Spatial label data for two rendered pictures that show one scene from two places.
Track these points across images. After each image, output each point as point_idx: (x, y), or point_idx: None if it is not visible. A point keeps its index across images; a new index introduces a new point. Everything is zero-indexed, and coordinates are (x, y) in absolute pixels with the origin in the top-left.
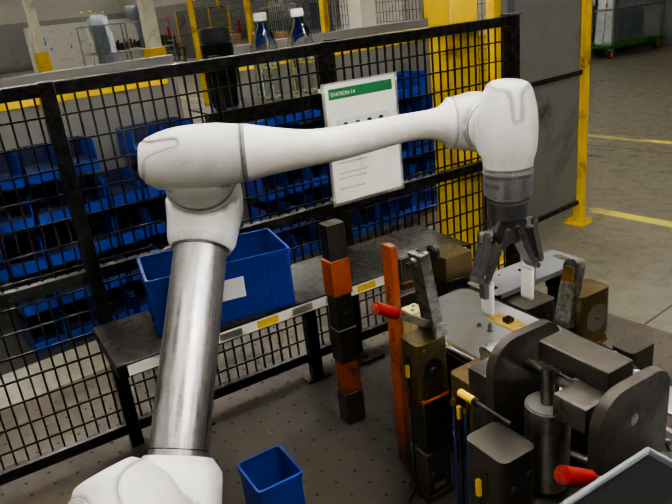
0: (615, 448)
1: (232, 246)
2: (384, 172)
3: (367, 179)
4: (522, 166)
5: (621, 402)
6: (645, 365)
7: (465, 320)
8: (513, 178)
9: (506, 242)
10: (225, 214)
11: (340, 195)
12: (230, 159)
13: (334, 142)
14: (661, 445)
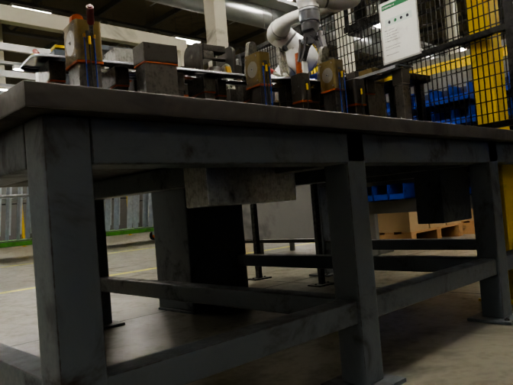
0: (188, 64)
1: (290, 65)
2: (409, 44)
3: (400, 49)
4: (299, 6)
5: (187, 50)
6: (296, 84)
7: (317, 87)
8: (298, 12)
9: (304, 42)
10: (287, 53)
11: (386, 59)
12: (270, 28)
13: (285, 16)
14: (199, 68)
